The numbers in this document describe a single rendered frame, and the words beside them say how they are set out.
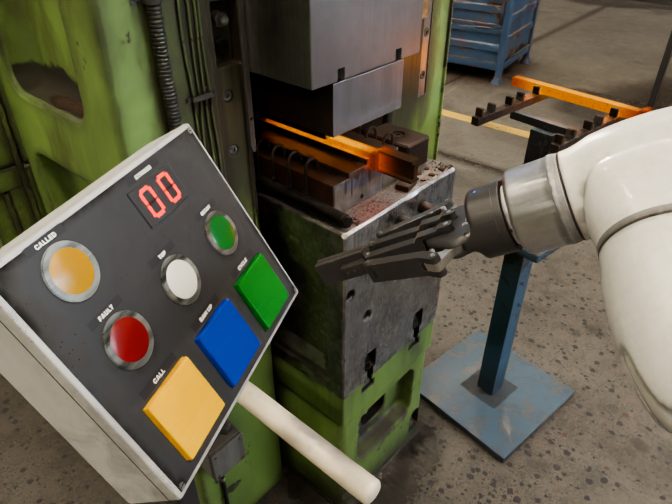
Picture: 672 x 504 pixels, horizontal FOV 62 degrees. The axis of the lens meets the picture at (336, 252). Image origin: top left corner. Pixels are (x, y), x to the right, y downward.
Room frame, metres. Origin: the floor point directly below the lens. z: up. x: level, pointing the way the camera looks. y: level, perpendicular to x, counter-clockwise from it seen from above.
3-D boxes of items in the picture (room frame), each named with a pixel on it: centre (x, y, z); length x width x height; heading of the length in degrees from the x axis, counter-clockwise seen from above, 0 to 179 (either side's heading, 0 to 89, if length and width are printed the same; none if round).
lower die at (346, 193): (1.13, 0.10, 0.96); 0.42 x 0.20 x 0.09; 48
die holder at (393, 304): (1.18, 0.07, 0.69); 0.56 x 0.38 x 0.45; 48
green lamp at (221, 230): (0.59, 0.14, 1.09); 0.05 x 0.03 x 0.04; 138
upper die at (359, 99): (1.13, 0.10, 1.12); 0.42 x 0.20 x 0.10; 48
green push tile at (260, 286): (0.58, 0.10, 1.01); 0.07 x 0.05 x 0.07; 163
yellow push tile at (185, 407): (0.38, 0.16, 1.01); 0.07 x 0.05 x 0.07; 163
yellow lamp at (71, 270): (0.41, 0.24, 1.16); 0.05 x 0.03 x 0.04; 138
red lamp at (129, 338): (0.40, 0.20, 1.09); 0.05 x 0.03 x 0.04; 138
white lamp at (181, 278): (0.49, 0.17, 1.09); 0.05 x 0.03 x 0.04; 138
